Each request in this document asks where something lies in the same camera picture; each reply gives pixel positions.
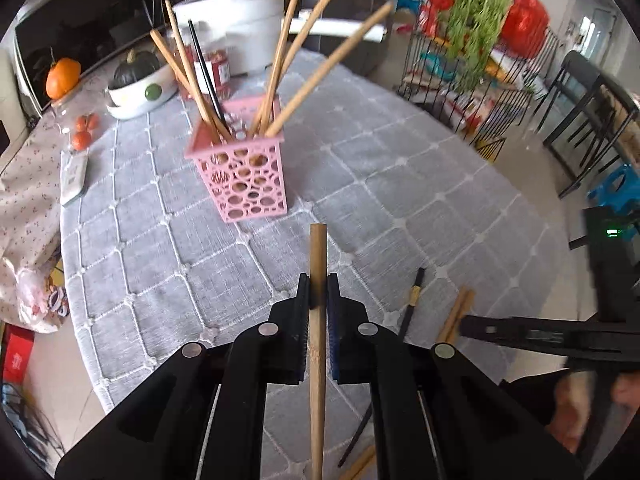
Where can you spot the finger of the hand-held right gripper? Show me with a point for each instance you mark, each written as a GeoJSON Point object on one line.
{"type": "Point", "coordinates": [530, 336]}

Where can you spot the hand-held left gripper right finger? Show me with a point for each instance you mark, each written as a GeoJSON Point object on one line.
{"type": "Point", "coordinates": [333, 330]}

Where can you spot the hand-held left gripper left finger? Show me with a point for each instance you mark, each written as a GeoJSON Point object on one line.
{"type": "Point", "coordinates": [300, 320]}

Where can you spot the wooden chopstick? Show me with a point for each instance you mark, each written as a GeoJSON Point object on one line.
{"type": "Point", "coordinates": [357, 465]}
{"type": "Point", "coordinates": [180, 40]}
{"type": "Point", "coordinates": [285, 35]}
{"type": "Point", "coordinates": [452, 312]}
{"type": "Point", "coordinates": [339, 60]}
{"type": "Point", "coordinates": [314, 20]}
{"type": "Point", "coordinates": [318, 260]}
{"type": "Point", "coordinates": [175, 62]}
{"type": "Point", "coordinates": [462, 315]}

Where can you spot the black chopstick with gold band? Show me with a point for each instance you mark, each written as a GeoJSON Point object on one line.
{"type": "Point", "coordinates": [415, 285]}

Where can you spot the pink perforated plastic basket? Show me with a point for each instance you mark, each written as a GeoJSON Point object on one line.
{"type": "Point", "coordinates": [245, 180]}

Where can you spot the person's right hand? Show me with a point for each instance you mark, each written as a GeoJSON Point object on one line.
{"type": "Point", "coordinates": [570, 405]}

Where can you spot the blue plastic stool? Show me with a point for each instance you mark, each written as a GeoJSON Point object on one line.
{"type": "Point", "coordinates": [615, 185]}

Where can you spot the colourful snack packet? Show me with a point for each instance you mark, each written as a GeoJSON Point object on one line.
{"type": "Point", "coordinates": [57, 300]}

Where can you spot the short jar with red label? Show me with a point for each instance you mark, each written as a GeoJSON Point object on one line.
{"type": "Point", "coordinates": [217, 67]}

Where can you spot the pinkish plastic bag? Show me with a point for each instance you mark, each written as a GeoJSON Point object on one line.
{"type": "Point", "coordinates": [35, 300]}

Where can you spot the white remote control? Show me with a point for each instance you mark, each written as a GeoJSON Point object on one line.
{"type": "Point", "coordinates": [74, 180]}

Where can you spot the teal plastic basin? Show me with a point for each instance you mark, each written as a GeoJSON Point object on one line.
{"type": "Point", "coordinates": [437, 67]}

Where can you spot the white dish with green knob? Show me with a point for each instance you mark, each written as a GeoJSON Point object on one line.
{"type": "Point", "coordinates": [135, 97]}

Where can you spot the tall jar of red berries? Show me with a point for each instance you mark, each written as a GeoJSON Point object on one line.
{"type": "Point", "coordinates": [194, 57]}

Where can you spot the small tangerine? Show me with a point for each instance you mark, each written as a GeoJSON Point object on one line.
{"type": "Point", "coordinates": [81, 140]}
{"type": "Point", "coordinates": [93, 120]}
{"type": "Point", "coordinates": [80, 123]}

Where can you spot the red cardboard box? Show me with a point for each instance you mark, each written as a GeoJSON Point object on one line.
{"type": "Point", "coordinates": [17, 357]}

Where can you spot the bunch of green leafy vegetable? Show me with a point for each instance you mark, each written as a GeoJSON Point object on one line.
{"type": "Point", "coordinates": [475, 20]}

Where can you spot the dark green pumpkin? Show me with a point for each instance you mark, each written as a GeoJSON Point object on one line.
{"type": "Point", "coordinates": [135, 72]}

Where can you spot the white electric pot with lid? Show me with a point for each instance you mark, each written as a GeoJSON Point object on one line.
{"type": "Point", "coordinates": [250, 20]}

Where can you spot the floral tablecloth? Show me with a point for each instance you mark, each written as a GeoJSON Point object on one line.
{"type": "Point", "coordinates": [25, 185]}

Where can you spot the clear glass jar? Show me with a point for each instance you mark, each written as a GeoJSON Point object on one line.
{"type": "Point", "coordinates": [65, 117]}

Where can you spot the large orange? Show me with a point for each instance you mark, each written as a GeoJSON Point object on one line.
{"type": "Point", "coordinates": [62, 77]}

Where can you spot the black microwave oven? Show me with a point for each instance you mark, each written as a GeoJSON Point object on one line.
{"type": "Point", "coordinates": [90, 20]}

